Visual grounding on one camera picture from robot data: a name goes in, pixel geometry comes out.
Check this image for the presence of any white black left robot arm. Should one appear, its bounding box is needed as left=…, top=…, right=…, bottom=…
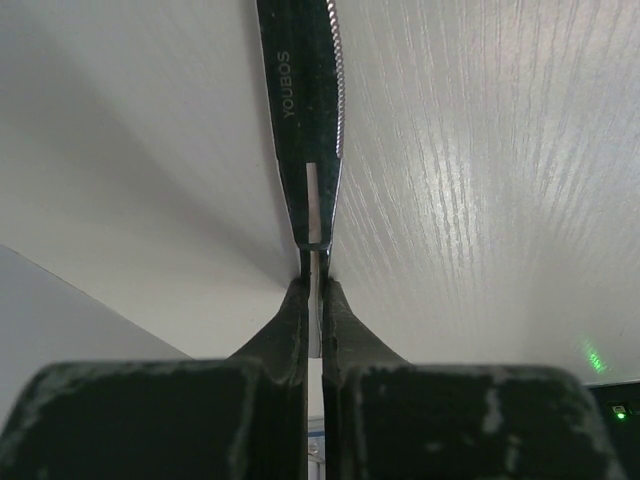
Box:
left=1, top=279, right=639, bottom=479

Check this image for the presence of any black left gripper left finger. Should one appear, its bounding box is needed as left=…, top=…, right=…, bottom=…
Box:
left=1, top=279, right=309, bottom=479

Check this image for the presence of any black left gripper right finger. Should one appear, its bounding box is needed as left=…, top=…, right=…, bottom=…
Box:
left=322, top=279, right=627, bottom=479

